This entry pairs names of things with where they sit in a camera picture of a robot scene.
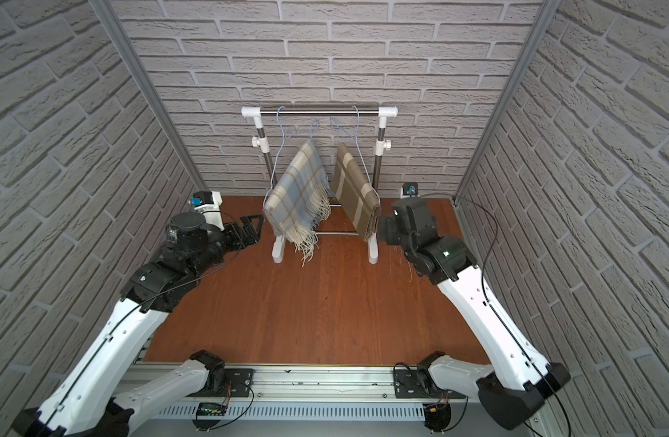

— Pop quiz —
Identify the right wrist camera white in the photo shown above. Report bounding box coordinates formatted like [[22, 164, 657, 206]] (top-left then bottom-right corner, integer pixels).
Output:
[[400, 182, 419, 198]]

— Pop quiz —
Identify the white steel clothes rack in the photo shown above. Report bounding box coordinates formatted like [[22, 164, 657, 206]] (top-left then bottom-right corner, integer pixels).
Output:
[[241, 107, 398, 265]]

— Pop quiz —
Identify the blue cream plaid scarf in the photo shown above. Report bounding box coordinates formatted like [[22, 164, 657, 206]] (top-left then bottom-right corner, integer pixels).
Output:
[[264, 139, 331, 263]]

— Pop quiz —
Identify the aluminium corner post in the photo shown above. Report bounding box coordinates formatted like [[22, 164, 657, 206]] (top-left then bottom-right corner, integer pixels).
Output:
[[453, 0, 561, 198], [90, 0, 208, 190]]

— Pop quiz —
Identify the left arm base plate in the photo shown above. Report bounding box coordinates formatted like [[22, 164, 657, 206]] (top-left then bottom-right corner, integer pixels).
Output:
[[193, 368, 254, 398]]

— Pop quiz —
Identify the small electronics board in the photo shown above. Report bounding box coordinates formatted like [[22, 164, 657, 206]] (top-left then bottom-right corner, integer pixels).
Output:
[[193, 402, 228, 432], [423, 403, 453, 433]]

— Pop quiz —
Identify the left aluminium corner post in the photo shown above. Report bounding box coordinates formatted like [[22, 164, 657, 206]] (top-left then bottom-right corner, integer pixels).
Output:
[[90, 0, 208, 190]]

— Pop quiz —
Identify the aluminium front rail frame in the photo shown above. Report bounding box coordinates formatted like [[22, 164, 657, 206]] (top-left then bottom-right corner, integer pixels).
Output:
[[77, 362, 565, 437]]

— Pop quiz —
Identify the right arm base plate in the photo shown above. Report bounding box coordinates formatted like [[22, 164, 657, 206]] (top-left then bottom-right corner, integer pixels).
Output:
[[393, 362, 465, 401]]

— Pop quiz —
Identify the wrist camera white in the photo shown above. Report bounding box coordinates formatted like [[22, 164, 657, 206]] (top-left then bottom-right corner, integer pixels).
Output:
[[400, 182, 419, 198], [189, 190, 225, 231]]

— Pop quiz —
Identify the right small electronics board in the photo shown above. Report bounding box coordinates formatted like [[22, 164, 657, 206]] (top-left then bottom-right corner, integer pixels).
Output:
[[423, 403, 453, 433]]

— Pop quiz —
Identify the brown beige plaid scarf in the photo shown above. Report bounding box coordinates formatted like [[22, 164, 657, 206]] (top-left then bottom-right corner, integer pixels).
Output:
[[330, 143, 381, 240]]

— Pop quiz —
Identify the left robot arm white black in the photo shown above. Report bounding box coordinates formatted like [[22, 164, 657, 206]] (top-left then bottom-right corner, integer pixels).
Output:
[[12, 212, 264, 436]]

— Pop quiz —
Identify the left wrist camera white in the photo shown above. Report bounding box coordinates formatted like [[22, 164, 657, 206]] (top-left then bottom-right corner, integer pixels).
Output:
[[189, 190, 225, 231]]

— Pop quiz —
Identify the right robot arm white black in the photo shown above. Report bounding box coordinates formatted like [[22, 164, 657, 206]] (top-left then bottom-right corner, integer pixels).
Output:
[[379, 197, 570, 431]]

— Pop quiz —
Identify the light blue wire hanger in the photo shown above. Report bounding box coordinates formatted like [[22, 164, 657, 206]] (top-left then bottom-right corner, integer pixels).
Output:
[[263, 106, 320, 205], [327, 106, 381, 205]]

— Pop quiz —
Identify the right aluminium corner post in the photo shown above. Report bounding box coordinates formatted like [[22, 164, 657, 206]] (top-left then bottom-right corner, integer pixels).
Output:
[[453, 0, 561, 198]]

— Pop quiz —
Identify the left small electronics board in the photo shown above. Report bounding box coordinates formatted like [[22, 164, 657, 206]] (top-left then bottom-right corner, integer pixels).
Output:
[[193, 402, 228, 432]]

